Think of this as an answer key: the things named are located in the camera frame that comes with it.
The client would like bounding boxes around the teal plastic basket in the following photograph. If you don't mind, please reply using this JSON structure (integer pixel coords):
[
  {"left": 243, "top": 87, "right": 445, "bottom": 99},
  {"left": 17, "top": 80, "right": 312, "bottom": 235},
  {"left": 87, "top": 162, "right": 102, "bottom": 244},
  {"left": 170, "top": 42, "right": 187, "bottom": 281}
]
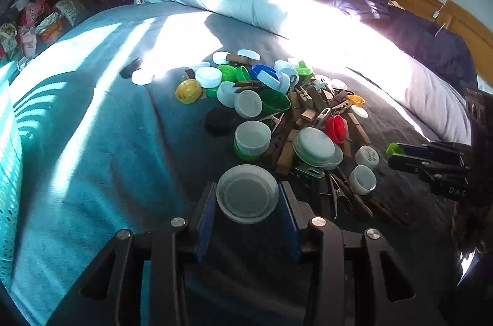
[{"left": 0, "top": 81, "right": 22, "bottom": 287}]

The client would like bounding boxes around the translucent white cap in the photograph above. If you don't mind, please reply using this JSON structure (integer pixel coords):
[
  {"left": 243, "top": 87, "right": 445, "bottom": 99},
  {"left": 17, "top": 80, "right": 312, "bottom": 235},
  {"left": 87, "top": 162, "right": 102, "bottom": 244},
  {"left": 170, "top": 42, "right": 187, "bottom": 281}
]
[{"left": 349, "top": 165, "right": 377, "bottom": 196}]

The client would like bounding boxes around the blue bottle cap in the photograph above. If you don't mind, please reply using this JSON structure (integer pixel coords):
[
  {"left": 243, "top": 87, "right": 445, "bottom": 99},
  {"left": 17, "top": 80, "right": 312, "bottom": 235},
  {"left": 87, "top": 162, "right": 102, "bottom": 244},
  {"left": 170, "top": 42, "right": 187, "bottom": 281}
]
[{"left": 249, "top": 63, "right": 278, "bottom": 80}]

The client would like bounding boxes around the large white lid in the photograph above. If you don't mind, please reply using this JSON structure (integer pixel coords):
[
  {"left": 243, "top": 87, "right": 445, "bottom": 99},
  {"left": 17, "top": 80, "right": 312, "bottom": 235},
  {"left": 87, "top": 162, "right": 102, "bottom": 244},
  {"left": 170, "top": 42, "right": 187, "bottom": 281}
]
[{"left": 216, "top": 164, "right": 279, "bottom": 225}]

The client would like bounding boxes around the white bottle cap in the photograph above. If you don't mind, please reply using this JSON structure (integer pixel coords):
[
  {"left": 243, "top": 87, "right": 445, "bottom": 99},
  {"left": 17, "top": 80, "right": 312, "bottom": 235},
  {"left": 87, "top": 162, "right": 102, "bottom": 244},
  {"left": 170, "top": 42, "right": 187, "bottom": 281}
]
[
  {"left": 196, "top": 67, "right": 222, "bottom": 89},
  {"left": 236, "top": 49, "right": 261, "bottom": 61}
]

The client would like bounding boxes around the light green bottle cap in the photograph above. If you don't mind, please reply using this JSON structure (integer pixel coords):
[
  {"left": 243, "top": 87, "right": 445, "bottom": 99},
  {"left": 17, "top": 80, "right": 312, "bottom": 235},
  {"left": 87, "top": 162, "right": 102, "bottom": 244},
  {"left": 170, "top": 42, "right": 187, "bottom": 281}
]
[{"left": 385, "top": 142, "right": 405, "bottom": 158}]

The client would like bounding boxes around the black bottle cap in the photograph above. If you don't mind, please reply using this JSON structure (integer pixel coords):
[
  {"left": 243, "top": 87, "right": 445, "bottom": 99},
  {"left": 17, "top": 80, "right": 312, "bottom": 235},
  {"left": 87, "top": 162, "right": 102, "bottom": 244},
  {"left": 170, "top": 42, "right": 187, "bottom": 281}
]
[{"left": 205, "top": 107, "right": 238, "bottom": 137}]

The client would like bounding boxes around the white printed cap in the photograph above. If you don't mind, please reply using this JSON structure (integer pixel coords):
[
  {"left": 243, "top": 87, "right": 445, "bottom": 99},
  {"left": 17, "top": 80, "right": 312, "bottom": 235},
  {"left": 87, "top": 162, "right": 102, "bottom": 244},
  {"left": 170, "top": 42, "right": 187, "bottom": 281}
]
[{"left": 350, "top": 105, "right": 369, "bottom": 119}]

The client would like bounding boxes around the orange yellow bottle cap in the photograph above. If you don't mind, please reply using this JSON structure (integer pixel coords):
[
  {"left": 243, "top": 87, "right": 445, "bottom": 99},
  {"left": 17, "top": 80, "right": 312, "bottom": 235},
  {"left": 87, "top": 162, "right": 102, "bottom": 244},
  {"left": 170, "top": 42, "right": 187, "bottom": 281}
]
[{"left": 347, "top": 94, "right": 366, "bottom": 107}]

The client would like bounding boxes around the wooden clothespin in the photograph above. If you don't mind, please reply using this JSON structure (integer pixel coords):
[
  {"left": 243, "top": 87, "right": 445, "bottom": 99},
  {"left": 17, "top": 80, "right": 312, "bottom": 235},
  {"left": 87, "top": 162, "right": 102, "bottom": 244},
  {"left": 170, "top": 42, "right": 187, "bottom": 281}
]
[{"left": 289, "top": 91, "right": 308, "bottom": 121}]

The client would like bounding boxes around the wooden headboard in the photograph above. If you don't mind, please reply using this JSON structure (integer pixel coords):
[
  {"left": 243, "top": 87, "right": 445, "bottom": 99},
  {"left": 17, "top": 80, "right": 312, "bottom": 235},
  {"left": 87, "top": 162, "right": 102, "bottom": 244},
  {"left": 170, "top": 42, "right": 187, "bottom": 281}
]
[{"left": 396, "top": 0, "right": 493, "bottom": 86}]

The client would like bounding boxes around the bright green bottle cap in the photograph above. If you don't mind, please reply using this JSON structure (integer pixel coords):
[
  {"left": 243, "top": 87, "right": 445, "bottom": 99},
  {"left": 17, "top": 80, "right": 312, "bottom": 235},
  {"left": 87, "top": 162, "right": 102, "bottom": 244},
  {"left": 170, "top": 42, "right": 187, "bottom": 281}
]
[{"left": 295, "top": 61, "right": 312, "bottom": 77}]

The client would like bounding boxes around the dark green bottle cap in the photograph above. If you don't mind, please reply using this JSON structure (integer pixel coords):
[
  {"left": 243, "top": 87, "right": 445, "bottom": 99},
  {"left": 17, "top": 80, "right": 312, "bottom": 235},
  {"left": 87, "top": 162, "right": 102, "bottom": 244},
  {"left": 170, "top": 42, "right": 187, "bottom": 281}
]
[{"left": 258, "top": 89, "right": 291, "bottom": 114}]

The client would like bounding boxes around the red bottle cap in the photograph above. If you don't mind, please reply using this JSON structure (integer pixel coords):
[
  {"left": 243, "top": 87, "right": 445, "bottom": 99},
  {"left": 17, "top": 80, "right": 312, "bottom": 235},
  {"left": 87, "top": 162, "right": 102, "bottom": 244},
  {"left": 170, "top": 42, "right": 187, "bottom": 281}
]
[{"left": 324, "top": 115, "right": 347, "bottom": 144}]

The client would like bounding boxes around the green rimmed white cap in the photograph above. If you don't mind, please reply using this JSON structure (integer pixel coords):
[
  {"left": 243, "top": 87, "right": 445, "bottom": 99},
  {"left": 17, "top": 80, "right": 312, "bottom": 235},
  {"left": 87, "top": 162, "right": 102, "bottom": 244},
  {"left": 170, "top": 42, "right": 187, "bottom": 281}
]
[{"left": 233, "top": 121, "right": 271, "bottom": 161}]

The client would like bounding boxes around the dark navy blanket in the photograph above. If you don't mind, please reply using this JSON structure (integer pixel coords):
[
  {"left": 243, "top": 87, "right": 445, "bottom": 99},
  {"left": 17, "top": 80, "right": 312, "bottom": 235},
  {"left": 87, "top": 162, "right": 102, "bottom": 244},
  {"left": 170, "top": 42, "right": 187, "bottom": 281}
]
[{"left": 320, "top": 0, "right": 478, "bottom": 93}]

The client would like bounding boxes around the white cap green print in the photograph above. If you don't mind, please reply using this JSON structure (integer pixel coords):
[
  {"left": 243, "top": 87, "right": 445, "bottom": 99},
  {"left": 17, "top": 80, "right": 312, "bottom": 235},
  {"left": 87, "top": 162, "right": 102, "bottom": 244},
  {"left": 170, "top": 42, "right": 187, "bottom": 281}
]
[{"left": 355, "top": 146, "right": 380, "bottom": 170}]

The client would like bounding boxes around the metal clip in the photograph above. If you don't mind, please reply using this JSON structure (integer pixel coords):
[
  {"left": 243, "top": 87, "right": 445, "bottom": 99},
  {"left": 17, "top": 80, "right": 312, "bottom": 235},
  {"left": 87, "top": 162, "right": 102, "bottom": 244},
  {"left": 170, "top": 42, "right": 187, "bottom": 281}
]
[{"left": 312, "top": 107, "right": 332, "bottom": 129}]

